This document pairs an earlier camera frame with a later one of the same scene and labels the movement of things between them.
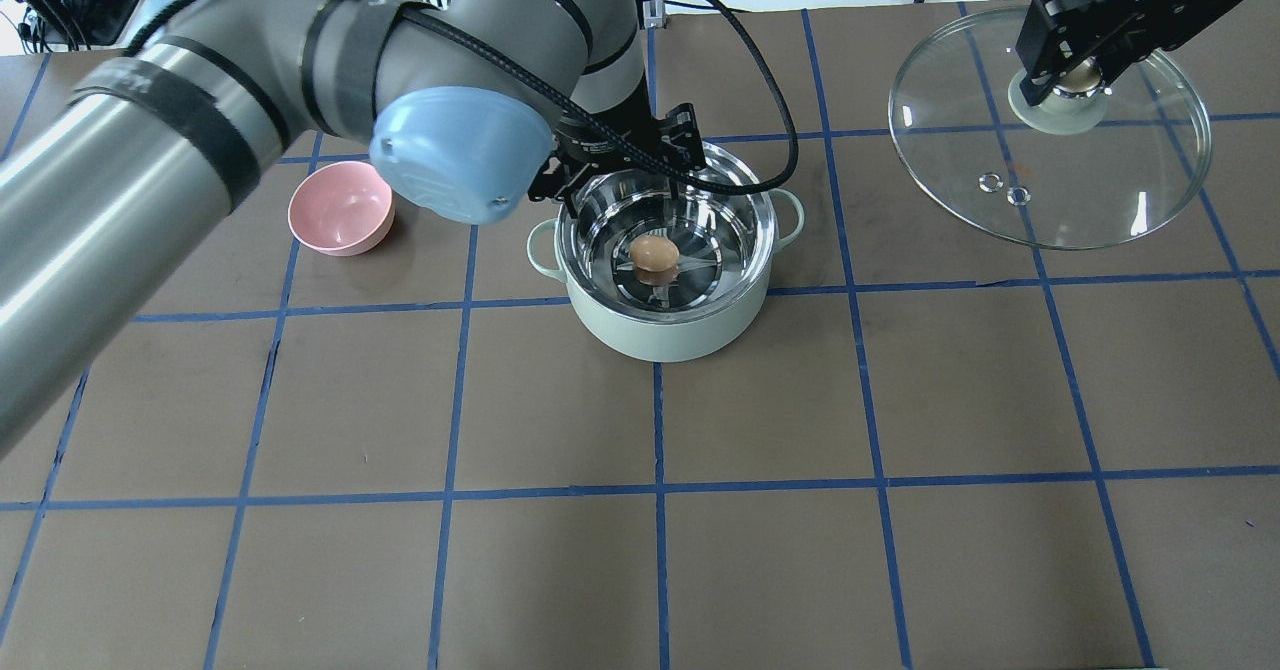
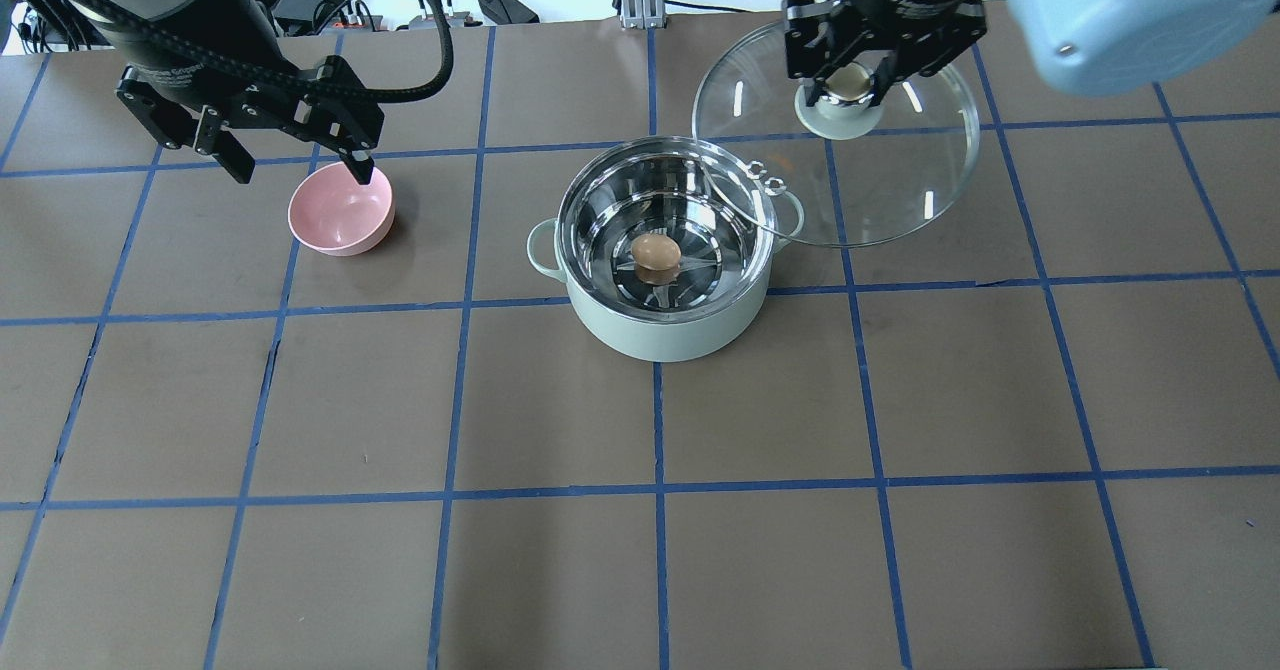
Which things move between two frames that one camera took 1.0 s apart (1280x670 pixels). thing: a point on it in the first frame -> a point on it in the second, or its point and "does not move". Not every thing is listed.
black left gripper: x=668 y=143 -> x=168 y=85
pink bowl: x=341 y=208 does not move
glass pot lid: x=1081 y=169 -> x=836 y=174
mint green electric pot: x=657 y=278 does not move
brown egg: x=655 y=253 does not move
